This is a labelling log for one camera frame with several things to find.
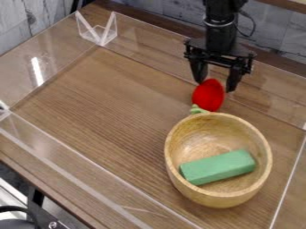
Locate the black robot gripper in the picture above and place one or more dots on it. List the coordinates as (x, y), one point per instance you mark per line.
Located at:
(200, 56)

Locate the clear acrylic tray walls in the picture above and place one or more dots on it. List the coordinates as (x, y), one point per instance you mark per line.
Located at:
(87, 113)

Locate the black table leg frame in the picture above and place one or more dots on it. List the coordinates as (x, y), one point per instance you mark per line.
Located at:
(51, 215)

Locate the red plush fruit green stem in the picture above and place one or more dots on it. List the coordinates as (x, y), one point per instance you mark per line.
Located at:
(207, 97)

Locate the round wooden bowl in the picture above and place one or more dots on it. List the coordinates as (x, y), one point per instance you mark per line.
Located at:
(204, 135)

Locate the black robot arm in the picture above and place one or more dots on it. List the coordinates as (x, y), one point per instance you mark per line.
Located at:
(218, 47)

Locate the green rectangular block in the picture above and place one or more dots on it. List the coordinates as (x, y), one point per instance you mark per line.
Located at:
(211, 169)

